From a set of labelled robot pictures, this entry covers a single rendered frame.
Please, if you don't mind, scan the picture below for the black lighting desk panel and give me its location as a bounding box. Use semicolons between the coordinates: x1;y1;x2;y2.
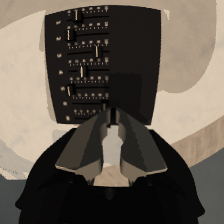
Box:
44;5;161;126

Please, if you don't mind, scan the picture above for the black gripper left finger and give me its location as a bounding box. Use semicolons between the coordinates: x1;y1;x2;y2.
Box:
15;107;114;210

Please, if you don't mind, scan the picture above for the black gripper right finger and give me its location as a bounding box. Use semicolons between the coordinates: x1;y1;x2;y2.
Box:
114;107;205;218

